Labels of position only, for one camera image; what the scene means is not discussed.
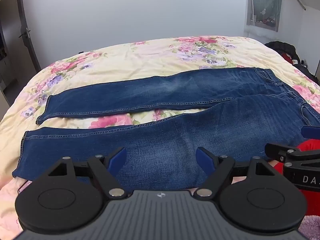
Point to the black clothing pile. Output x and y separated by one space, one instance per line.
306 72

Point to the white wall socket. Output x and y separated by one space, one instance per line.
304 61

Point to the purple fuzzy cloth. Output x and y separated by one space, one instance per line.
311 227

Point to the black jacket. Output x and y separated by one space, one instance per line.
282 47

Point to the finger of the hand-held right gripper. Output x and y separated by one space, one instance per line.
311 132
282 151

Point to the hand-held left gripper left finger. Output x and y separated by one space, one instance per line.
118 160

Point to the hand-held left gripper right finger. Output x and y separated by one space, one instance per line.
203 160

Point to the red cloth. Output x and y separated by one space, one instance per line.
287 57

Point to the blue denim pants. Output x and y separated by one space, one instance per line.
175 135

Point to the floral bedspread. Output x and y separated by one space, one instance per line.
150 55

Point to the pink blanket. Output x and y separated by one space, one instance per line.
10 205

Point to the dark wooden door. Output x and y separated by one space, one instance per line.
28 30

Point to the grey patterned curtain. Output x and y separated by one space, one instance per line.
265 2

